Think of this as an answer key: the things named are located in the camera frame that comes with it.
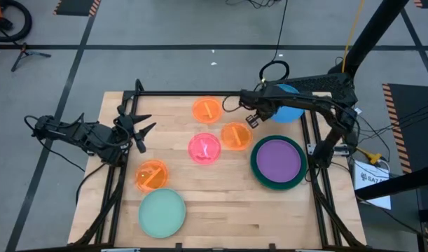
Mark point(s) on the mint green plastic plate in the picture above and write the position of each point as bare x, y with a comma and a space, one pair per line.
162, 213

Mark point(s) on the large dark green plastic plate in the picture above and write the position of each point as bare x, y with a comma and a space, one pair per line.
260, 181

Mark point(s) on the blue plastic plate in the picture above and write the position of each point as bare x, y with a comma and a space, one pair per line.
287, 113

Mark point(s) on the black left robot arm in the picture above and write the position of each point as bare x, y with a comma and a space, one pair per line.
87, 134

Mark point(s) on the purple plastic plate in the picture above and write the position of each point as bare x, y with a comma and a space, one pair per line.
279, 161

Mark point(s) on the orange translucent plastic plate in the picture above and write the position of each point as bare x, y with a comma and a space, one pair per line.
207, 110
151, 176
236, 136

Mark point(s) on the black metal table frame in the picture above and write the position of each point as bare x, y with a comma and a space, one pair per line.
217, 93

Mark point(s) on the black mat with striped edges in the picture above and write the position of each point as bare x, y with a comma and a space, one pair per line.
409, 115
75, 7
427, 3

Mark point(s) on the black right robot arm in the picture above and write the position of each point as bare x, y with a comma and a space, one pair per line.
325, 105

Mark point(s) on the black gantry bar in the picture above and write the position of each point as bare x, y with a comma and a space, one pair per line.
395, 183

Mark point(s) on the yellow plug connector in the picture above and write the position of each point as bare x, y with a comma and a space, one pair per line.
373, 157

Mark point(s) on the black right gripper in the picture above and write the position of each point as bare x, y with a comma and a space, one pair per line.
261, 106

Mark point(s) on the black tripod stand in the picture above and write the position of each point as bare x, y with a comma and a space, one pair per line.
24, 53

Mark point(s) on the pink translucent plastic plate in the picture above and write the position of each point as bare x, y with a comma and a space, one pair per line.
204, 148

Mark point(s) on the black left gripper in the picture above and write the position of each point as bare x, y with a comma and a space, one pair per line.
127, 127

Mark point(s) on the black gantry post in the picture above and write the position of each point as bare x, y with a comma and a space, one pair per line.
374, 31

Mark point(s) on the white paper sign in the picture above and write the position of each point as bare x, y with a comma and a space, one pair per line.
369, 171

